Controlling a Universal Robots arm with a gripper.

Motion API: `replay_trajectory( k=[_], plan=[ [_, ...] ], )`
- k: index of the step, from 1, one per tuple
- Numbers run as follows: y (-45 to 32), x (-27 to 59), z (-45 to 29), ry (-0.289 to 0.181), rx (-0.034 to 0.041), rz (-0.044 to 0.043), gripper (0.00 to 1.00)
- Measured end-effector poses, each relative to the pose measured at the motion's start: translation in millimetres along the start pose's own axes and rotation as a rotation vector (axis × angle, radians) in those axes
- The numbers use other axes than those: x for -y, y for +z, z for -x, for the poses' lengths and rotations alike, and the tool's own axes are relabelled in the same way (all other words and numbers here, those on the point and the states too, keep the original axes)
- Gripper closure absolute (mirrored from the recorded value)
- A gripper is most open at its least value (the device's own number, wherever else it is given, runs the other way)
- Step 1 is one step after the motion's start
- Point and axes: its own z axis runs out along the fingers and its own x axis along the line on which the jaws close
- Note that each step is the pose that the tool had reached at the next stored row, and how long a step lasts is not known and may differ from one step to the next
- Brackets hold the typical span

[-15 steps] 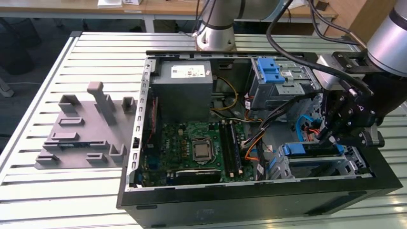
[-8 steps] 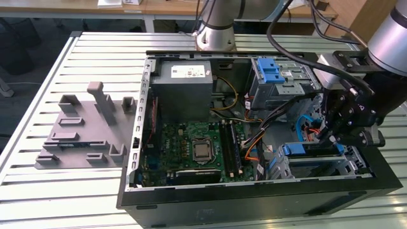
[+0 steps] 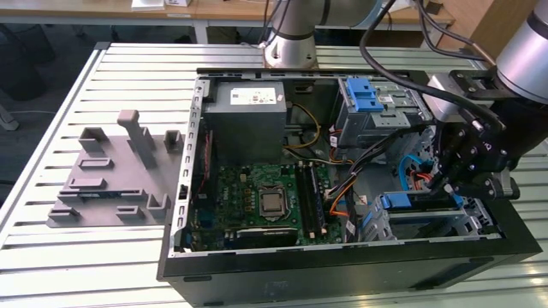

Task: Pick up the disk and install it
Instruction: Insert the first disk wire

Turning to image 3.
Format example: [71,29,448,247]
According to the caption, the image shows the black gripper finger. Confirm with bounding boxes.
[444,174,504,201]
[430,126,472,196]

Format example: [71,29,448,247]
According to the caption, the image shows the silver disk bay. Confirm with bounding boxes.
[359,191,494,241]

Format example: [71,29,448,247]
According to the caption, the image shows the silver optical drive cage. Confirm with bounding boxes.
[336,76,434,148]

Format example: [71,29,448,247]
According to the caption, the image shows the blue drive cage latch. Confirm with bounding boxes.
[347,78,384,113]

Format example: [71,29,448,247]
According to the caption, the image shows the RAM stick with blue label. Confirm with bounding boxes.
[308,162,330,235]

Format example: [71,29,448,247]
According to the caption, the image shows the wooden cabinet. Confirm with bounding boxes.
[444,0,536,62]

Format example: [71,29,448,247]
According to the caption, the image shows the black RAM slot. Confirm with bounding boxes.
[296,163,322,238]

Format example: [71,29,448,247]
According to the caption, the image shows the black open PC case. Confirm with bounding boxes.
[156,67,544,305]

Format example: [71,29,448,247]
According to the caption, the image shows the silver CPU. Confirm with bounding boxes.
[260,192,284,214]

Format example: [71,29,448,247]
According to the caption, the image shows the CPU socket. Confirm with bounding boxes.
[255,184,292,222]

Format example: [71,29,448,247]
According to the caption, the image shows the grey Dell power supply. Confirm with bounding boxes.
[200,81,287,164]

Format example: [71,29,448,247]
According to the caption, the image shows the black graphics card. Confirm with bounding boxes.
[234,227,299,250]

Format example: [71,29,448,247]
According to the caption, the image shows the green Dell motherboard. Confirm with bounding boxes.
[195,163,344,250]

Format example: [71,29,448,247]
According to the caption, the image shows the grey parts rack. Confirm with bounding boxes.
[47,108,190,229]

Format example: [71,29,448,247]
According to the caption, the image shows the white box on desk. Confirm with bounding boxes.
[131,0,167,12]

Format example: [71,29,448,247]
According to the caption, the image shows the wooden desk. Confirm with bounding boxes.
[0,0,456,44]

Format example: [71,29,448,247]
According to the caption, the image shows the grey stand foot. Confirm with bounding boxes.
[0,102,19,132]

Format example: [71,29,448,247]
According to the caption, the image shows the disk power wire orange black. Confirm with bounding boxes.
[411,155,438,187]

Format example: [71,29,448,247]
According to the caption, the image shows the blue data wire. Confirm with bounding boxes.
[398,153,430,193]

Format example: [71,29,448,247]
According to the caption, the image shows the black cable bundle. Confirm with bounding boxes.
[324,126,430,200]

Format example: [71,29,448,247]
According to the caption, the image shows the orange red wire bundle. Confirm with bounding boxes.
[330,185,359,223]

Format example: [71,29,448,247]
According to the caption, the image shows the yellow power wires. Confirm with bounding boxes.
[284,102,322,150]

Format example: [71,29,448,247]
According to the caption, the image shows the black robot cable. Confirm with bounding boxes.
[358,0,508,132]

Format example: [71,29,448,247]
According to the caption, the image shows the red black twisted wire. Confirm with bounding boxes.
[191,133,215,206]

